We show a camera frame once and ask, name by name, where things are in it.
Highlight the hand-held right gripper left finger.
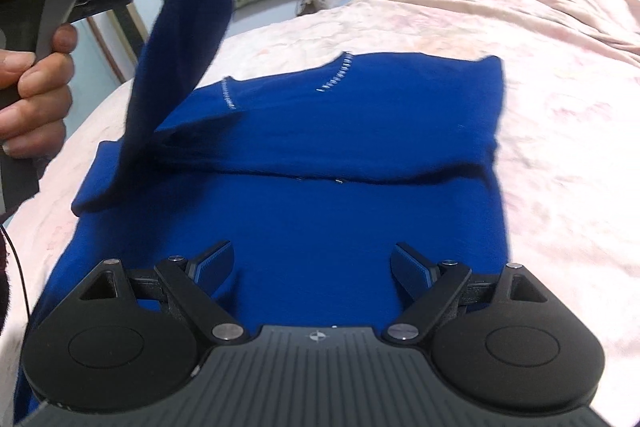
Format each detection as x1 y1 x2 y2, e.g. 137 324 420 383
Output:
76 240 251 348

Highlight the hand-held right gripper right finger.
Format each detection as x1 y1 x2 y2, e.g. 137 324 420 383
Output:
382 243 551 344

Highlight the blue towel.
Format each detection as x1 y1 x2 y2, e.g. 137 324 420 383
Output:
14 0 514 426

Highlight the person's left hand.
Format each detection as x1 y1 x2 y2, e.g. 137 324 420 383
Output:
0 22 80 158

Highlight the pink floral bed sheet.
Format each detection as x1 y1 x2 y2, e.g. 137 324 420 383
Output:
0 0 640 427

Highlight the curved wooden frame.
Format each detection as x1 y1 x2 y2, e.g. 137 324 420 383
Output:
86 15 127 84

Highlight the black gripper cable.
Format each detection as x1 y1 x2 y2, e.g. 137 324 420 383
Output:
0 223 29 324

